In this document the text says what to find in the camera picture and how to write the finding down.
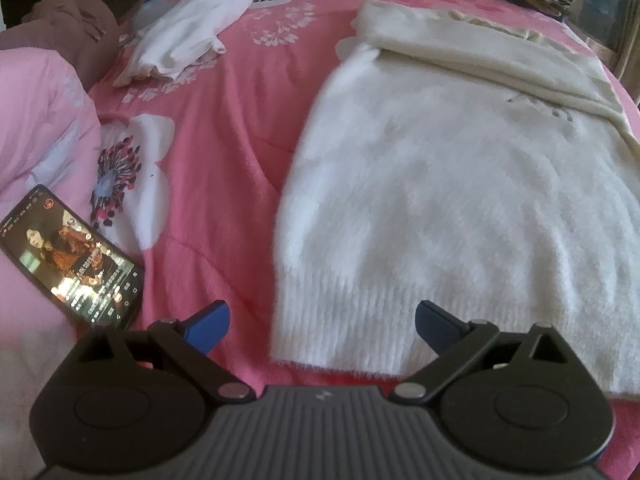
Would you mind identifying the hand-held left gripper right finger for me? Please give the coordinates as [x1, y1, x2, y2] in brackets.
[394, 300, 576, 405]

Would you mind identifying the beige curtain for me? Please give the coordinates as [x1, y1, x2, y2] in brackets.
[614, 20, 640, 106]

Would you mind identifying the white fuzzy deer sweater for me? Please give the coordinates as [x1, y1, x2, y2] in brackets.
[270, 0, 640, 396]

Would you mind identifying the pink floral blanket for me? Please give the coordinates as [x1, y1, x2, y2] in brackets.
[50, 0, 640, 466]

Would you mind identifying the mauve cloth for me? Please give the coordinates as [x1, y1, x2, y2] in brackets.
[20, 0, 122, 94]

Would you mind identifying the black smartphone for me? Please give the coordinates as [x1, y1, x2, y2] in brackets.
[0, 184, 146, 332]

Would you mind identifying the white folded garment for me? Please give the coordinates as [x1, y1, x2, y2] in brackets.
[112, 0, 254, 89]

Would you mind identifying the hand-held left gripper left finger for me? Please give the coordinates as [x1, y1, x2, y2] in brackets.
[75, 300, 252, 402]

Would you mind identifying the pink quilt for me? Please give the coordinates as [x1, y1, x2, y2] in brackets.
[0, 47, 104, 226]

